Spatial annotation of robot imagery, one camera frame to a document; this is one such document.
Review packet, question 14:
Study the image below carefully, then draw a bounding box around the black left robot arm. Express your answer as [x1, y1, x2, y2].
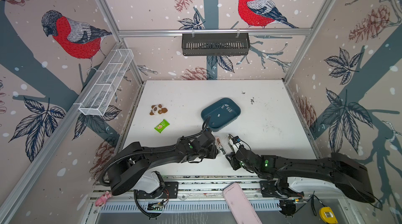
[97, 116, 218, 219]

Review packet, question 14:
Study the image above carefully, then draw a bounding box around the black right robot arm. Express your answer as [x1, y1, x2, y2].
[226, 135, 380, 206]

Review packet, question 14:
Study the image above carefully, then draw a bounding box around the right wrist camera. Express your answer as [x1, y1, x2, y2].
[229, 135, 242, 145]

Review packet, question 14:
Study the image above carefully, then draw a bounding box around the horizontal aluminium bar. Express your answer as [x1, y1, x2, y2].
[118, 28, 312, 38]

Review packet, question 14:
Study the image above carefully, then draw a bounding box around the teal plastic tray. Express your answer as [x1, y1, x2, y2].
[201, 98, 241, 132]

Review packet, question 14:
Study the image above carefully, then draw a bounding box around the black wire basket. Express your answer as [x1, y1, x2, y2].
[182, 33, 250, 56]

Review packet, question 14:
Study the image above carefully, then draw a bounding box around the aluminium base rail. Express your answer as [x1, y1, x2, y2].
[90, 177, 308, 215]

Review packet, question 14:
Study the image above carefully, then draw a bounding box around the pink toy on rail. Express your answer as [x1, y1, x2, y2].
[95, 191, 113, 207]

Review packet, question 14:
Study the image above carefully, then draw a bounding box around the white wire basket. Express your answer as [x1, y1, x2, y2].
[79, 49, 134, 116]

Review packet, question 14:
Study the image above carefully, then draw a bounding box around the staples strip in tray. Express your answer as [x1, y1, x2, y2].
[221, 105, 232, 113]

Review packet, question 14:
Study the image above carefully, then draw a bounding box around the pink flat case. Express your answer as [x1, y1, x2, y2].
[223, 183, 262, 224]

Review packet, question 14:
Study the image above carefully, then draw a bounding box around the yellow tape measure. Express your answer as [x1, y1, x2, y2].
[319, 207, 338, 224]

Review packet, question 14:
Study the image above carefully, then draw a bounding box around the green snack packet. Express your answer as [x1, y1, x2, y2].
[154, 119, 170, 133]

